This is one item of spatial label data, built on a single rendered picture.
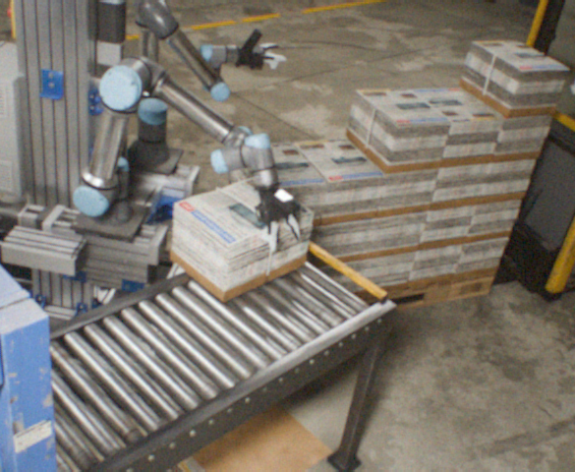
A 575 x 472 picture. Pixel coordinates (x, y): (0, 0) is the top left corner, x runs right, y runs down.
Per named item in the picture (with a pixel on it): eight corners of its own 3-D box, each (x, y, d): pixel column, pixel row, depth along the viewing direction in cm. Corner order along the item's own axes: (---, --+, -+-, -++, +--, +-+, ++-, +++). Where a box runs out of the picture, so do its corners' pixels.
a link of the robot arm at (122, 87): (117, 205, 252) (156, 65, 223) (100, 226, 240) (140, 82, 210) (85, 191, 252) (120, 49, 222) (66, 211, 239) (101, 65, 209)
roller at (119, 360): (94, 330, 221) (94, 318, 218) (190, 426, 195) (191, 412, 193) (80, 337, 218) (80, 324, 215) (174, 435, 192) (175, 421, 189)
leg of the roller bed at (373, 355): (343, 453, 291) (377, 324, 254) (354, 462, 287) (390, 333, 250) (333, 460, 287) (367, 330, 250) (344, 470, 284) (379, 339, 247)
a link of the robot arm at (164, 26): (160, -2, 264) (238, 91, 294) (155, -11, 272) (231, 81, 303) (136, 19, 265) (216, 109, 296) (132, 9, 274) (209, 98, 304)
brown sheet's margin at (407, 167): (344, 136, 343) (346, 127, 340) (395, 131, 355) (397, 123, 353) (385, 174, 315) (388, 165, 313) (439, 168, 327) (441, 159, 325)
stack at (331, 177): (215, 292, 365) (231, 145, 320) (408, 261, 413) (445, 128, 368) (244, 343, 337) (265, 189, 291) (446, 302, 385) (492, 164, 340)
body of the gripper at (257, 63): (258, 61, 314) (232, 61, 311) (261, 43, 309) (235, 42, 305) (263, 70, 309) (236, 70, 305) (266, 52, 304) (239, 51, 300)
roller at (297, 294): (250, 265, 262) (255, 252, 261) (345, 335, 236) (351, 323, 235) (241, 265, 258) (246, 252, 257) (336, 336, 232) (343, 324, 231)
